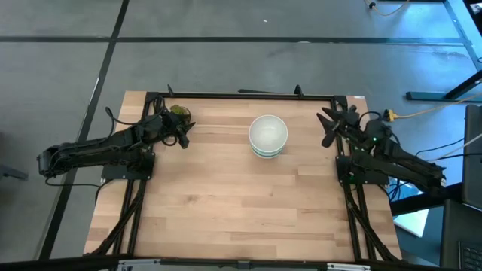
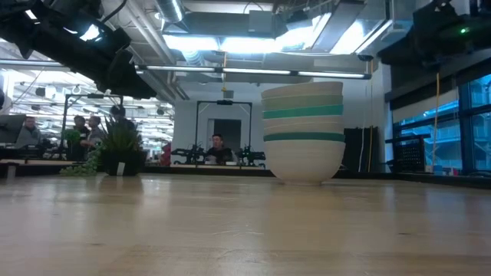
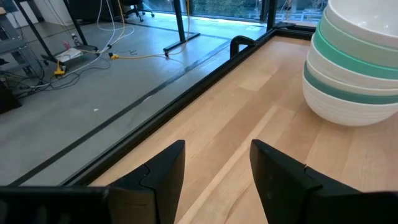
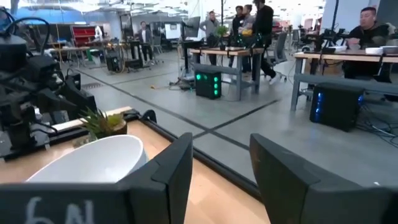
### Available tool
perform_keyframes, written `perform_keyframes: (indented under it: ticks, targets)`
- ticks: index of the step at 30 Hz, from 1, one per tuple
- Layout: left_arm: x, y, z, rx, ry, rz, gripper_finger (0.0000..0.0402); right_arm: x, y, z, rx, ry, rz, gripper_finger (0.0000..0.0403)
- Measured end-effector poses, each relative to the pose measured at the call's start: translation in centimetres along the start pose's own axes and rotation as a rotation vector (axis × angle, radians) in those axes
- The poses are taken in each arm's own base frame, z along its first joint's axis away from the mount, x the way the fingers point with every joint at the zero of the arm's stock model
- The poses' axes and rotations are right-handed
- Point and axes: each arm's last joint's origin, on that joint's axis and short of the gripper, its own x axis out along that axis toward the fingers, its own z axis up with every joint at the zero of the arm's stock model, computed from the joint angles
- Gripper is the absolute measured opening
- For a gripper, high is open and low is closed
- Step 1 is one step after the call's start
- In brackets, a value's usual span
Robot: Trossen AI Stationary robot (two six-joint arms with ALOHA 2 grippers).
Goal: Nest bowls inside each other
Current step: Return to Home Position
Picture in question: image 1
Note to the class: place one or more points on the small potted green plant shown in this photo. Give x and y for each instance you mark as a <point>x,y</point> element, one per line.
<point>180,110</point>

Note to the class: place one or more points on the dark grey monitor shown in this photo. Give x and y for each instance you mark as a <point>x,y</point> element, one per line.
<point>473,158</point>

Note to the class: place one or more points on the teal bowl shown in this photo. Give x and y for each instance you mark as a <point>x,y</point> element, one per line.
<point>268,156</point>

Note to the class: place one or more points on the silver metal bracket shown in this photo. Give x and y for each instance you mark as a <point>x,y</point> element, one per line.
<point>139,264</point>
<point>348,267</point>

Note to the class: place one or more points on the black aluminium table frame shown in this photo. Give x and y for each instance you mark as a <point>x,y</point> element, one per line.
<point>226,95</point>

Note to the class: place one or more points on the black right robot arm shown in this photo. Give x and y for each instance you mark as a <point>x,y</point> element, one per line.
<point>406,165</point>

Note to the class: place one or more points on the grey chair base leg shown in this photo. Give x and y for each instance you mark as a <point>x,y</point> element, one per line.
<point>11,173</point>

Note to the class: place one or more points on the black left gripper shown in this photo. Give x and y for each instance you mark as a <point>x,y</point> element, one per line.
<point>162,128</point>

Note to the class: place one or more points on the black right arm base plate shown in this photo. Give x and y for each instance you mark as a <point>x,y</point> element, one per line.
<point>373,177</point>

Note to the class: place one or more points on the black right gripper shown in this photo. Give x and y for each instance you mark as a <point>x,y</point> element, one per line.
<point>348,122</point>

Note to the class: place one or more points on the black laptop with keyboard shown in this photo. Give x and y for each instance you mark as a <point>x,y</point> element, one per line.
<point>463,241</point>

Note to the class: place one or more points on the light blue paper sheet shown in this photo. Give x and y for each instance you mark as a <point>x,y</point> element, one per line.
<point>412,222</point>

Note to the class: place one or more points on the white ceramic bowl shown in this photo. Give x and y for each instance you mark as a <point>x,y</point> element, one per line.
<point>268,133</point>

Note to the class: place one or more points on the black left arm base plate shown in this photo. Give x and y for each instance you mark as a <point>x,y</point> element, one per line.
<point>128,172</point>

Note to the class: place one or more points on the black desk leg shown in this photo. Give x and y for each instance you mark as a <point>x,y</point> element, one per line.
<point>444,94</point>

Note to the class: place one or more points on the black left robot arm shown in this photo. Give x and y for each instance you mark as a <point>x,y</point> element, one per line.
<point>94,148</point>

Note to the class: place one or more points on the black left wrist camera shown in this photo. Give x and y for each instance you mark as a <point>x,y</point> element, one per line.
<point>183,141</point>

